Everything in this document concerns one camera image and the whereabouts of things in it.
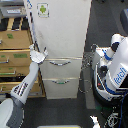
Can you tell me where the white fridge body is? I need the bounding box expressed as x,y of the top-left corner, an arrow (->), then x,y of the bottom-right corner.
23,0 -> 92,99

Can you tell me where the coiled grey cable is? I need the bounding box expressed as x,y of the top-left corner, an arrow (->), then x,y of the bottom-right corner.
78,43 -> 100,94

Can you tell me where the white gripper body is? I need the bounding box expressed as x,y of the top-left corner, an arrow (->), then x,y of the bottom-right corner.
30,50 -> 46,64

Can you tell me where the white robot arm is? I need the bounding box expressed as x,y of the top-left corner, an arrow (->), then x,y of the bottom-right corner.
0,45 -> 48,128

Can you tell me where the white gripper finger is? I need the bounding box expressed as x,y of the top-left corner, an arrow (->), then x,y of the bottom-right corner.
29,44 -> 35,51
42,47 -> 48,57

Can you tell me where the wooden drawer cabinet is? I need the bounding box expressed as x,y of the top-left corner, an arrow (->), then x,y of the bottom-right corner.
0,16 -> 46,99

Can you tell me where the grey box on cabinet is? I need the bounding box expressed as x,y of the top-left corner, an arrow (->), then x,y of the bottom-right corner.
0,6 -> 26,17

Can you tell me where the white bottom fridge drawer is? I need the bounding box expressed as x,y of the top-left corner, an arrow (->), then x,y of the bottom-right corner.
43,78 -> 79,99

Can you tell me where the white middle fridge drawer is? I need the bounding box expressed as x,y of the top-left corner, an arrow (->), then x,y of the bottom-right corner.
40,59 -> 82,79

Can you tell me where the green android sticker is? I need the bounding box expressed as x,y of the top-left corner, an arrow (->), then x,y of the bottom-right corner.
37,3 -> 49,17

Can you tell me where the white fridge drawer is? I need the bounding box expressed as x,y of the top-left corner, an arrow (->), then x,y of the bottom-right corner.
40,59 -> 82,79
43,78 -> 79,99

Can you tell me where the white blue Fetch robot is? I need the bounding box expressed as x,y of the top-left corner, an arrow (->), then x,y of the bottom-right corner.
92,34 -> 128,106

